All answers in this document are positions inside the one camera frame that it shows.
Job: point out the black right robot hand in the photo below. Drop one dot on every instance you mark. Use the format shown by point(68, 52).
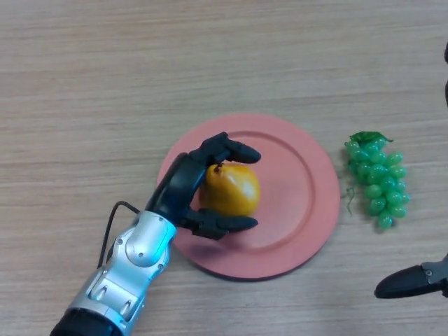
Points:
point(409, 281)

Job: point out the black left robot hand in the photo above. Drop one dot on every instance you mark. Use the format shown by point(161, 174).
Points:
point(178, 189)

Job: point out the yellow pear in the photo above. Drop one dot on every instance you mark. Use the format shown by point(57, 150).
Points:
point(234, 192)

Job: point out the pink round plate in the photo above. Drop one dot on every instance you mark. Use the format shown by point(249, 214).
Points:
point(297, 210)

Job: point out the green grape bunch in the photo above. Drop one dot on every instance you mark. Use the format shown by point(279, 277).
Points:
point(381, 178)

